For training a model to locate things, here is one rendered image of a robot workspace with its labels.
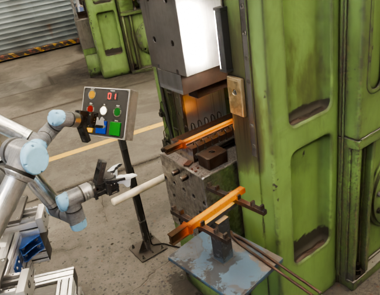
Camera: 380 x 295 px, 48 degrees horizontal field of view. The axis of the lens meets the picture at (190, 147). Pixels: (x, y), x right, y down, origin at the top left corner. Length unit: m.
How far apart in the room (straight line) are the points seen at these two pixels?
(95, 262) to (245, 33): 1.97
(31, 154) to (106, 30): 5.27
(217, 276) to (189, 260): 0.16
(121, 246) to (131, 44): 4.24
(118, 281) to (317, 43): 1.88
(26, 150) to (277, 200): 1.08
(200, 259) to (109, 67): 5.30
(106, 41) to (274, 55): 5.33
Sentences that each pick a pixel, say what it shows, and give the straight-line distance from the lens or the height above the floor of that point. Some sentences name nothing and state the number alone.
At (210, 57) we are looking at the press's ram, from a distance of 1.92.
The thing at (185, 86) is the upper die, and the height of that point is 1.31.
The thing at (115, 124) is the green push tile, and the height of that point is 1.03.
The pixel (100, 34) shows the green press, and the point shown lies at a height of 0.70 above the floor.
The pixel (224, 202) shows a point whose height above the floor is 0.95.
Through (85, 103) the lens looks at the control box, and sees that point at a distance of 2.55.
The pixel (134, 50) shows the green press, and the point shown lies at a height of 0.35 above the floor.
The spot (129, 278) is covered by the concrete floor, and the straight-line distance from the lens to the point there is 2.88.
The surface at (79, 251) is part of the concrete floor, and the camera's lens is 3.22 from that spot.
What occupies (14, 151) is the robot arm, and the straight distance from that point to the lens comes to 1.71.
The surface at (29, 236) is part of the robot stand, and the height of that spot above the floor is 0.68.
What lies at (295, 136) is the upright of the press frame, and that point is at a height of 1.08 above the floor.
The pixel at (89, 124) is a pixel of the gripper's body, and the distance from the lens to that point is 2.20.
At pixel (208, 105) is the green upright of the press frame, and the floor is 1.05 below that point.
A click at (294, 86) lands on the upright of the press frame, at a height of 1.27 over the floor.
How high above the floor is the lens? 1.94
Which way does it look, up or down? 27 degrees down
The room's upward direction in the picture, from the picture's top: 9 degrees counter-clockwise
